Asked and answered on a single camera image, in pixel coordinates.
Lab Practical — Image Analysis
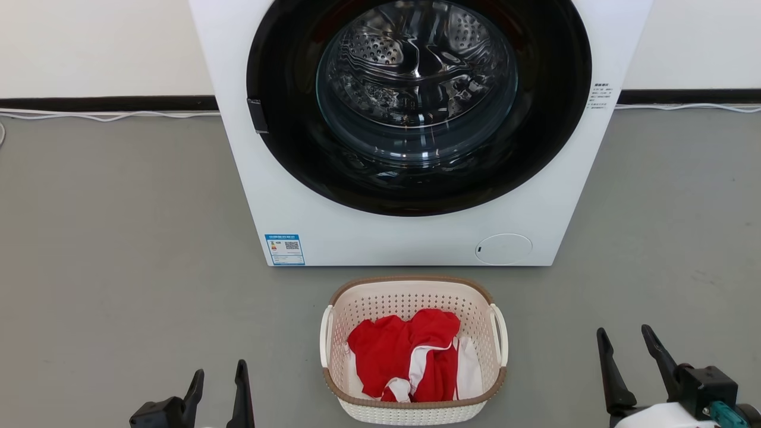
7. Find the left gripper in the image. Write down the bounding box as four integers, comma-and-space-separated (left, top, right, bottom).
130, 360, 256, 428

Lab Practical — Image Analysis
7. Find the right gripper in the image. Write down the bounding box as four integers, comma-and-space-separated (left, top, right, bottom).
597, 324, 761, 428

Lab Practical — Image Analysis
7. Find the cream perforated laundry basket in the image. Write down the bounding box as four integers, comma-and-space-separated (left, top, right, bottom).
320, 275, 509, 426

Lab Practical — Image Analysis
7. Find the blue energy label sticker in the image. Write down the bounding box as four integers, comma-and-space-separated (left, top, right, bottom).
265, 234, 306, 266

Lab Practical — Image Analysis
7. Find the white garment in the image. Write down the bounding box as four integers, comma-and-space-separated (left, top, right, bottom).
348, 336, 483, 402

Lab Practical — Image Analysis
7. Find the red garment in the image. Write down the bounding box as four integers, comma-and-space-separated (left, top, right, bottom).
347, 309, 461, 402

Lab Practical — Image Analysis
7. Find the round white filter cover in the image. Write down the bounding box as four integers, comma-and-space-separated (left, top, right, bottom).
475, 233, 533, 266

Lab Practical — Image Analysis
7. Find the white front-load washing machine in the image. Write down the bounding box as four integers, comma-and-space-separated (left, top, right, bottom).
189, 0, 653, 267

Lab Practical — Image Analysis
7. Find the round black washer door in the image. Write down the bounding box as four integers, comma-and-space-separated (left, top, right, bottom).
246, 0, 593, 217

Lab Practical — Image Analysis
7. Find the small printed text label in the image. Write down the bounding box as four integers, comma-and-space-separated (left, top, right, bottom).
589, 82, 613, 111

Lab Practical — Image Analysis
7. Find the steel washer drum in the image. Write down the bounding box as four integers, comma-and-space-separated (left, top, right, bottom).
316, 0, 518, 164

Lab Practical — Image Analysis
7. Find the white floor cable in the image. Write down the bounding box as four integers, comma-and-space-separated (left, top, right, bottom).
0, 109, 221, 122
614, 103, 761, 114

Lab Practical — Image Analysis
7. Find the black washer door handle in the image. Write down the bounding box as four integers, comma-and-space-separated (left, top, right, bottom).
247, 98, 269, 134

